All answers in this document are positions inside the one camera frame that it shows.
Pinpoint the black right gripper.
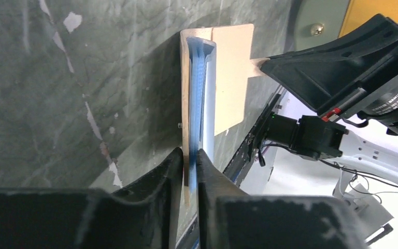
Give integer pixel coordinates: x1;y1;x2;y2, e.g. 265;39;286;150
260;14;398;135

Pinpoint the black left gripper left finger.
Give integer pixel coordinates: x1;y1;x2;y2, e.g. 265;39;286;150
0;148;183;248

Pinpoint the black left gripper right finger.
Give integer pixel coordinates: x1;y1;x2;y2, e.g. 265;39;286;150
196;149;366;248

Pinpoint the beige leather card holder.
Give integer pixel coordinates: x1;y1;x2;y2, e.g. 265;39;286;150
179;23;272;207

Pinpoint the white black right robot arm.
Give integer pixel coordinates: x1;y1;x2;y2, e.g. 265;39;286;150
260;14;398;185

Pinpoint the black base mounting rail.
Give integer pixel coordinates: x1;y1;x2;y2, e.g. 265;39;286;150
176;87;286;248

